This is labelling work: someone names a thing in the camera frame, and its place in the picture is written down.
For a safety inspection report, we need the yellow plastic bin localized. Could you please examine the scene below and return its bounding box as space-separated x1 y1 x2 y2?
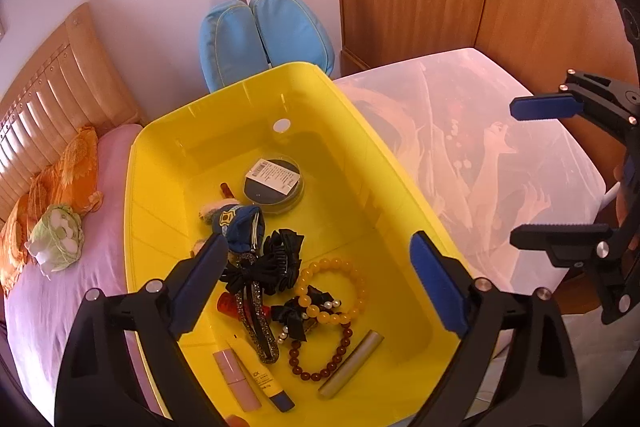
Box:
122 62 476 427

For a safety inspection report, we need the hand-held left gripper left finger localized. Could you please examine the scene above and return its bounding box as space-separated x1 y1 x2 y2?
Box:
55 232 231 427

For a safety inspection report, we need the blue cushioned chair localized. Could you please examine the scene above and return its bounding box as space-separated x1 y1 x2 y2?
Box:
200 0 336 94

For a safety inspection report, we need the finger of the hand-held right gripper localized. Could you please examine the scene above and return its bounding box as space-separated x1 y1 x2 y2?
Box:
509 68 640 142
509 222 640 325

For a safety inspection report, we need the green cabbage plush toy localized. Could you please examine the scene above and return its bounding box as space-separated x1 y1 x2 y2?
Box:
25 203 84 277

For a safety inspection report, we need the large orange pillow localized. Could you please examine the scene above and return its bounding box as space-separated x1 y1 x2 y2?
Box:
27 125 103 212

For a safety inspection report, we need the red cylindrical lipstick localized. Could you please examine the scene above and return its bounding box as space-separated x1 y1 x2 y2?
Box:
216 292 273 320

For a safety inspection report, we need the gold cylinder tube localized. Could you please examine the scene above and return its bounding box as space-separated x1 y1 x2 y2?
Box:
318 329 383 400

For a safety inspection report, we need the small orange pillow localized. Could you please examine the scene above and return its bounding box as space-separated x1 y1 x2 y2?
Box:
0 194 38 298

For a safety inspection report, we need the black claw hair clip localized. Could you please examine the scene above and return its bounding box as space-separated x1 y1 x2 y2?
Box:
262 228 306 293

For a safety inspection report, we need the long black rhinestone hair clip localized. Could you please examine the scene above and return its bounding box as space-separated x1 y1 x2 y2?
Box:
220 252 281 365

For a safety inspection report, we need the yellow bead bracelet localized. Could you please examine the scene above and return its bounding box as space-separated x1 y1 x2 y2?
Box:
295 257 367 327

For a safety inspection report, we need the wooden bed headboard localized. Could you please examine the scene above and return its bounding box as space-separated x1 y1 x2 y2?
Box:
0 3 146 228

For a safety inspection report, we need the pink bed sheet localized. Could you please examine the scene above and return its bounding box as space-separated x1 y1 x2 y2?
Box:
0 123 173 425

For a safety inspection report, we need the dark red bead bracelet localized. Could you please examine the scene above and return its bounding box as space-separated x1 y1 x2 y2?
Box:
288 321 353 382

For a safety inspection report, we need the pink lipstick tube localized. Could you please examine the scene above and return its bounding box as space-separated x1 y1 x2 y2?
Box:
212 348 263 413

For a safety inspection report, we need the yellow and blue cream tube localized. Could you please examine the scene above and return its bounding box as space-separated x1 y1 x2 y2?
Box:
227 341 296 412

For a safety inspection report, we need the plush toy keychain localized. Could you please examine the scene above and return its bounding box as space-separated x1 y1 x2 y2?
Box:
190 202 265 258

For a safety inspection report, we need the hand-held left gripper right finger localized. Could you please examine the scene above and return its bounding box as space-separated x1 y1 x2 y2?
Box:
409 231 583 427

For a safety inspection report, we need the round clear plastic case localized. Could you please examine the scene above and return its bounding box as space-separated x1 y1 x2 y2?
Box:
243 157 305 214

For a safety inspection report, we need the black bow pearl hair clip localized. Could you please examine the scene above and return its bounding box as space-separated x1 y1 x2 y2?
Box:
271 285 343 343

